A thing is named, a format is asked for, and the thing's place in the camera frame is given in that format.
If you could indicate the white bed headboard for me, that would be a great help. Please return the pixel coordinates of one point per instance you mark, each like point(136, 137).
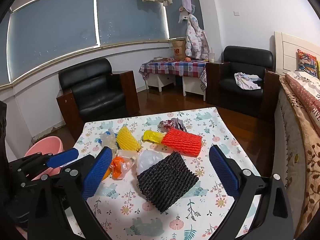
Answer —
point(287, 52)

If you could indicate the floral puffer jacket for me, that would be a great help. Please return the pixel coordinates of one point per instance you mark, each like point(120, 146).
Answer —
point(196, 40)

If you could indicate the checkered cloth side table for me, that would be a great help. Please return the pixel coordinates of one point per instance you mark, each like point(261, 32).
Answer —
point(175, 68)

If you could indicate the brown paper bag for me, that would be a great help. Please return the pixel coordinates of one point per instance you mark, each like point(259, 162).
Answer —
point(178, 50)

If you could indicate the crumpled patterned wrapper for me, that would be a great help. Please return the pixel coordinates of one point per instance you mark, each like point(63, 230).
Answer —
point(166, 125)

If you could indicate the white plush toy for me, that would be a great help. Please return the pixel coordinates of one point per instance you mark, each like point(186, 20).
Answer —
point(183, 17)

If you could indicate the red foam net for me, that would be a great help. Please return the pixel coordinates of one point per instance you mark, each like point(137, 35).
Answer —
point(182, 142)

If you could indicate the colourful pillow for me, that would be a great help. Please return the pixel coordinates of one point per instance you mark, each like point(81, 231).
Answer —
point(307, 63)

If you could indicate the curved bay window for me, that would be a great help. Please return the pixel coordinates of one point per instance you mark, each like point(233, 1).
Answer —
point(55, 30)

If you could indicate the pink plastic bucket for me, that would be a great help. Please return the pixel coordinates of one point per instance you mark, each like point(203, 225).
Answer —
point(45, 146)

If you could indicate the crumpled floral cloth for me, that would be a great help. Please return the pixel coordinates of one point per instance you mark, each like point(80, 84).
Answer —
point(246, 81)

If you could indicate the yellow plastic bag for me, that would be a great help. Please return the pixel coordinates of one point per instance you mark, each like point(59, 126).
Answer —
point(152, 136)

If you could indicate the black foam net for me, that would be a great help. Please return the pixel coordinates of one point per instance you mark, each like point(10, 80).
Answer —
point(167, 180)

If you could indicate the purple hat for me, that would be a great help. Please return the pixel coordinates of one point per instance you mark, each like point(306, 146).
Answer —
point(187, 1)

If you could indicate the black leather armchair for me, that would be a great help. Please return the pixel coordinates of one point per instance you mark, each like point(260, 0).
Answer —
point(240, 62)
point(97, 92)

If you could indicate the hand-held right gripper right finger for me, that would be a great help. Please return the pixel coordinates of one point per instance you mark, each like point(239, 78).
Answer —
point(223, 172)

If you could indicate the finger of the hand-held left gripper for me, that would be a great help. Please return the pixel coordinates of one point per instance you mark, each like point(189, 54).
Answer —
point(62, 157)

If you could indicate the clear plastic bag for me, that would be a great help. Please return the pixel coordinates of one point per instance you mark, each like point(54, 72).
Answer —
point(108, 140)

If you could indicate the brown floral blanket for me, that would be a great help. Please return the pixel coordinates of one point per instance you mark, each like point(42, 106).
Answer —
point(300, 155)

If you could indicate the pink folded quilt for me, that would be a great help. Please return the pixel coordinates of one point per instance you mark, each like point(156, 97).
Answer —
point(305, 97)

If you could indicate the yellow foam net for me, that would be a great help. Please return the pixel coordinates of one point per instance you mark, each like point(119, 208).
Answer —
point(127, 138)

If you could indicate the plastic cup with straw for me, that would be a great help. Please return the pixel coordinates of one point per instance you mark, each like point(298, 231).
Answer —
point(212, 56)

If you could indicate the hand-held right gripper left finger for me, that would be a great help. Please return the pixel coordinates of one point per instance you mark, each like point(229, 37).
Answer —
point(96, 175)

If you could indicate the white desk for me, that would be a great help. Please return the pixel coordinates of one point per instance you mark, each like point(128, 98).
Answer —
point(160, 81)

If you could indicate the white plastic bag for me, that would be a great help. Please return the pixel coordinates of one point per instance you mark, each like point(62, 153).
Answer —
point(150, 158)

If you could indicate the orange plastic wrapper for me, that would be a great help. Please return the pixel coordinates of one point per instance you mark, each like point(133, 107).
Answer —
point(117, 167)

